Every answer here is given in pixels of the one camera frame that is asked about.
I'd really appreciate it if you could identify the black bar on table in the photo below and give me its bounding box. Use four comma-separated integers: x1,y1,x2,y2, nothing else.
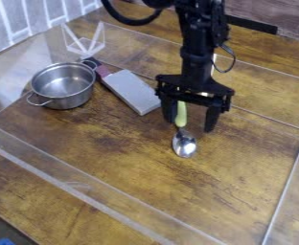
225,15,278,34

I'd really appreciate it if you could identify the silver metal pot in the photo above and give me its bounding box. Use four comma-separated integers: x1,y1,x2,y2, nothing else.
26,62,96,110

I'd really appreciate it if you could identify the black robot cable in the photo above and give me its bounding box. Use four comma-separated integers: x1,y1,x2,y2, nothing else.
100,0,236,75

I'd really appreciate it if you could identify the blue object at corner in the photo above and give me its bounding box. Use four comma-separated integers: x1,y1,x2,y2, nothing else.
0,238,14,245

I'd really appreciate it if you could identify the grey sharpening stone block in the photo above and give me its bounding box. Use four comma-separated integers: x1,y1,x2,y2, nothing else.
96,65,161,116

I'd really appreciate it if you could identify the clear acrylic corner bracket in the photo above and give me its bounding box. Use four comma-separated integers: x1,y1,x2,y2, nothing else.
61,23,105,58

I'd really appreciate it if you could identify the yellow handled metal spoon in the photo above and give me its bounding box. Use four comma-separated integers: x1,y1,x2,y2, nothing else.
172,100,196,158

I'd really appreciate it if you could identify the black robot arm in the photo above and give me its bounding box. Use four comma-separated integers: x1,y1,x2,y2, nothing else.
142,0,235,132

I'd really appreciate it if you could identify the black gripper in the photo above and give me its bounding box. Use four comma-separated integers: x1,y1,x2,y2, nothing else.
156,75,235,132

